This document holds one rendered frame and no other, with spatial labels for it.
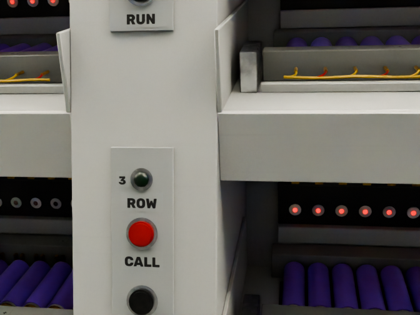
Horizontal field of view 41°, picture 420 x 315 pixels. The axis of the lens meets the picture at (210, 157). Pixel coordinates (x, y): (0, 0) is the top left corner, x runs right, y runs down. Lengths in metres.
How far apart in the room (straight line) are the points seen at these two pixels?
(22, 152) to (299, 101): 0.18
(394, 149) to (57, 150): 0.21
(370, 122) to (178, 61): 0.12
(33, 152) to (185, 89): 0.11
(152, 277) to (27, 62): 0.20
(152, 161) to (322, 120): 0.11
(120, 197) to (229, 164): 0.07
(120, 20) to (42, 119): 0.08
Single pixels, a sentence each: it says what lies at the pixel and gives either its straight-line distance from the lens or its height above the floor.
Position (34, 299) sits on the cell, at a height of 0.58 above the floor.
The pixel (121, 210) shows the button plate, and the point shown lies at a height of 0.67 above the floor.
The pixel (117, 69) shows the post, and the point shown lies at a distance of 0.36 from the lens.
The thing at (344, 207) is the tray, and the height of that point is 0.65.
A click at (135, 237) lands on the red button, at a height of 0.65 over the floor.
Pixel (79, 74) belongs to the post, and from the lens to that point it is 0.37.
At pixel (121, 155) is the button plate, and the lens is 0.36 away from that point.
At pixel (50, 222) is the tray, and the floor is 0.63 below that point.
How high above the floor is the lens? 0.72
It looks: 3 degrees down
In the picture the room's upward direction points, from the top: straight up
